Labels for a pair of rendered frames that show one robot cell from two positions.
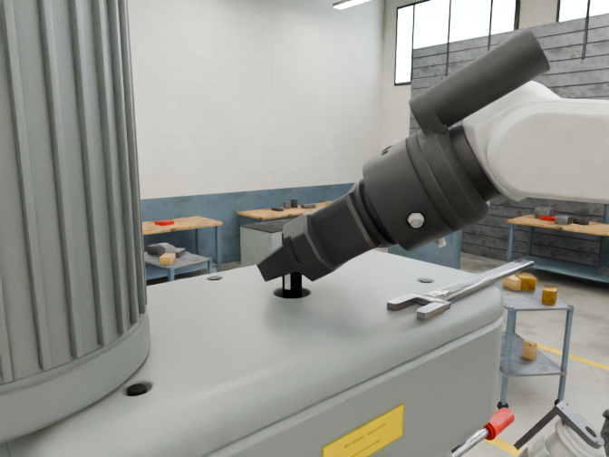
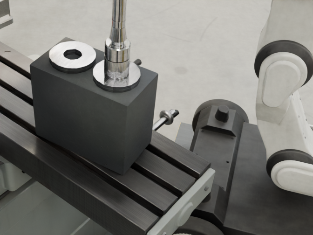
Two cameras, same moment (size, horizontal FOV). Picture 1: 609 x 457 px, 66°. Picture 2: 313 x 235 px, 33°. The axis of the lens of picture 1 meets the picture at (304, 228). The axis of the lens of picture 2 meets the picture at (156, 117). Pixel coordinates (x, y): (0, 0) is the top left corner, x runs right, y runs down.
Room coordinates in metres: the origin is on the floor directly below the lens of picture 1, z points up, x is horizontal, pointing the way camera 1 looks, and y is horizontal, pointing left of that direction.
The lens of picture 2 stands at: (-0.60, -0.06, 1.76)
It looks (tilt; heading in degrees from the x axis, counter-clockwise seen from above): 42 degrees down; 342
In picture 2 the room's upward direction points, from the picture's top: 6 degrees clockwise
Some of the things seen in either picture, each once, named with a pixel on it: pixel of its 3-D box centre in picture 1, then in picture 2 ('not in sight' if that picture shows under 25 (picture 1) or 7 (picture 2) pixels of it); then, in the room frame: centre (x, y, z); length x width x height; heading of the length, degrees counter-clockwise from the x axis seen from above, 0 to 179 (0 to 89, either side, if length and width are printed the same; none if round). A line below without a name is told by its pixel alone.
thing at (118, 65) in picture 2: not in sight; (117, 59); (0.18, -0.22, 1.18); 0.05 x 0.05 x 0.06
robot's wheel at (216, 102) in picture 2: not in sight; (220, 124); (0.67, -0.71, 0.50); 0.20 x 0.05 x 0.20; 62
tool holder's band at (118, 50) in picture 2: not in sight; (117, 44); (0.18, -0.22, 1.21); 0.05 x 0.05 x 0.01
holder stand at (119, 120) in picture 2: not in sight; (94, 102); (0.21, -0.19, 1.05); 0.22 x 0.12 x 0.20; 48
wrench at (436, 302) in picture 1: (475, 282); not in sight; (0.46, -0.18, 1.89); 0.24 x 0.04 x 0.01; 132
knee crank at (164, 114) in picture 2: not in sight; (159, 123); (0.67, -0.49, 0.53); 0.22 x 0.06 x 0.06; 129
